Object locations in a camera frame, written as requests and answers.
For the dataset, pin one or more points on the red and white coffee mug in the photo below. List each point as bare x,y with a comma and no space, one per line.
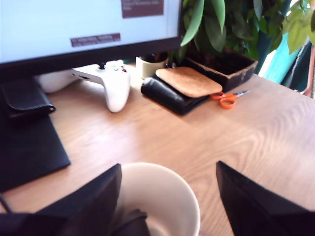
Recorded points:
169,196

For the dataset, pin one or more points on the cream pen cup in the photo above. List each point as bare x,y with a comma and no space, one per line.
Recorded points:
150,67

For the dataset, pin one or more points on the white game controller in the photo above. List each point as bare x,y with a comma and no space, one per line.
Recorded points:
115,88

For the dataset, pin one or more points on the black leather wallet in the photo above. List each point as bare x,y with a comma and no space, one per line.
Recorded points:
167,98

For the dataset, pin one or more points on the black leather pouch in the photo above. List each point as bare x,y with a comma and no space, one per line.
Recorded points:
24,98

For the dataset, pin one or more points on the black planter box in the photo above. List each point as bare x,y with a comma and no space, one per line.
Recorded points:
233,73

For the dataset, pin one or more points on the cork coaster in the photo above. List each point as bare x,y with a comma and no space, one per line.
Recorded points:
189,81

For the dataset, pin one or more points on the teal curtain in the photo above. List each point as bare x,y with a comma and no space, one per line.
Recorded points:
278,64

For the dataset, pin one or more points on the green leafy house plant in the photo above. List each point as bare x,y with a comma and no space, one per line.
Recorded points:
216,27

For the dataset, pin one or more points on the black Huawei computer monitor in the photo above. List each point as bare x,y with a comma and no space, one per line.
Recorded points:
73,19

